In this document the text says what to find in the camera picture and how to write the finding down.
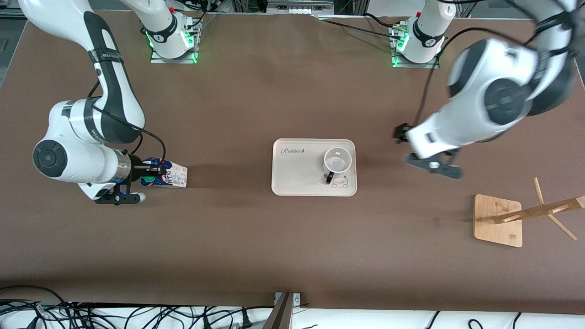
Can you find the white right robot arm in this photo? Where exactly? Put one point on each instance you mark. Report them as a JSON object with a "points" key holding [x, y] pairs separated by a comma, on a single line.
{"points": [[77, 157]]}

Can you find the cream rabbit print tray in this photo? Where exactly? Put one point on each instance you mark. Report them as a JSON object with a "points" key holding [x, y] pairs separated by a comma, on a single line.
{"points": [[297, 176]]}

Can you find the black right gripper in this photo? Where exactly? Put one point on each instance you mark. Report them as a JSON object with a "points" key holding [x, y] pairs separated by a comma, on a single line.
{"points": [[135, 165]]}

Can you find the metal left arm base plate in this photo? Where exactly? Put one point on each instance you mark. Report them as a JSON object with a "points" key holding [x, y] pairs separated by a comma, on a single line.
{"points": [[432, 65]]}

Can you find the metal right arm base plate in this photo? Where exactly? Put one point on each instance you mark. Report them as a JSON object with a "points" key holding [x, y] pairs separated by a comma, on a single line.
{"points": [[160, 59]]}

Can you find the blue white milk carton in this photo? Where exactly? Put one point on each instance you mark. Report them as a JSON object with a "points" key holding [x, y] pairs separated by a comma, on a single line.
{"points": [[176, 177]]}

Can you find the metal table edge bracket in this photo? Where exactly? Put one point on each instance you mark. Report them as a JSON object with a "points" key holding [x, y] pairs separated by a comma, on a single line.
{"points": [[283, 315]]}

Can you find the white power strip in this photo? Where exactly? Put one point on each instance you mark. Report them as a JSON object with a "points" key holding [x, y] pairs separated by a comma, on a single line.
{"points": [[299, 7]]}

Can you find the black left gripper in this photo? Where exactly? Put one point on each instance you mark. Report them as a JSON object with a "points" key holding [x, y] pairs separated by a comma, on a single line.
{"points": [[401, 133]]}

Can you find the wooden cup rack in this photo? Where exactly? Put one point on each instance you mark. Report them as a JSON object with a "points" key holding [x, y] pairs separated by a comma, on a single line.
{"points": [[496, 224]]}

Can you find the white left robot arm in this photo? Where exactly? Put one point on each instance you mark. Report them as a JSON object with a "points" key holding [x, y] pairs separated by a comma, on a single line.
{"points": [[475, 114]]}

